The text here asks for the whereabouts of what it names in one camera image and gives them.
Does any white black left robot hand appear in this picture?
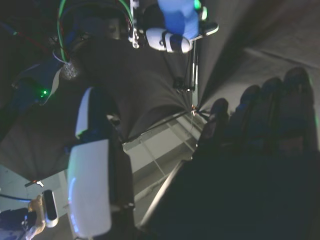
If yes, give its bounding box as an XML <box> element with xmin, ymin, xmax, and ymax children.
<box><xmin>66</xmin><ymin>66</ymin><xmax>320</xmax><ymax>240</ymax></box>

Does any blue translucent water bottle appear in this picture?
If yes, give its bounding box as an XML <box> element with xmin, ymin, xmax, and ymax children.
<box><xmin>156</xmin><ymin>0</ymin><xmax>201</xmax><ymax>41</ymax></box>

